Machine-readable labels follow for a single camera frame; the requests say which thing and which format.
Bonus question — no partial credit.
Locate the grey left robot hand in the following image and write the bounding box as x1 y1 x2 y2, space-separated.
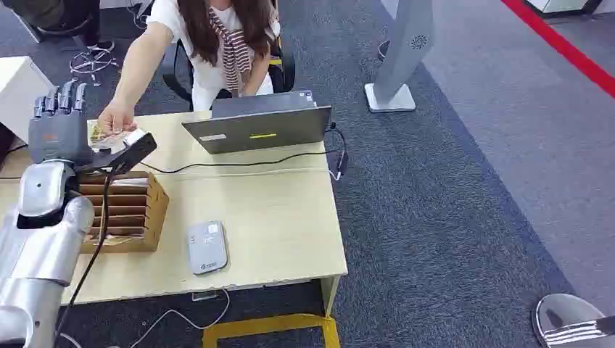
27 79 96 165

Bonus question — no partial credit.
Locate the person's right hand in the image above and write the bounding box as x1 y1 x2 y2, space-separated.
96 99 139 136

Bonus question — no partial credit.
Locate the metal chair base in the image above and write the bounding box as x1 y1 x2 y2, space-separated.
69 46 120 88

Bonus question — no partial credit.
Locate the white cabinet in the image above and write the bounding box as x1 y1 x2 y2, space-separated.
0 55 55 145

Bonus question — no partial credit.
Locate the wooden card box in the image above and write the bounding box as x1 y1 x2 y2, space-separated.
75 170 170 254

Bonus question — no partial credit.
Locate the person in background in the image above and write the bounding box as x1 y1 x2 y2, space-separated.
0 0 117 54

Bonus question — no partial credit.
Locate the grey laptop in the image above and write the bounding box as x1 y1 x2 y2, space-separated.
181 89 333 156

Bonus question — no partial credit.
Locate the grey card reader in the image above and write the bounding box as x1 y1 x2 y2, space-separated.
186 220 230 276

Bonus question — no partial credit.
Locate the black office chair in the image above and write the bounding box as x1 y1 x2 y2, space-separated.
160 0 297 106

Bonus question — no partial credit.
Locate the pale wooden desk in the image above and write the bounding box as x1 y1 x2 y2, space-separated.
0 110 350 318

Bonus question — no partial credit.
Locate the grey kiosk stand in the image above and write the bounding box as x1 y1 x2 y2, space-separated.
363 0 437 115

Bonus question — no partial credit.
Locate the dark-edged fixture base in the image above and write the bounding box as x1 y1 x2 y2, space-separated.
522 0 605 19

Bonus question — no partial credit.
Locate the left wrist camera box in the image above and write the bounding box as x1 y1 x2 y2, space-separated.
79 128 159 175

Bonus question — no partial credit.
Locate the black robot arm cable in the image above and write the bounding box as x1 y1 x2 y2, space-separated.
51 169 117 348

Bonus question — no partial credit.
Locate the black laptop power cable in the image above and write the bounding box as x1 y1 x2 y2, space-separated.
138 122 350 176

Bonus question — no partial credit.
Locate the white cable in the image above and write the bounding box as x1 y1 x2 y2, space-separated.
57 288 232 348

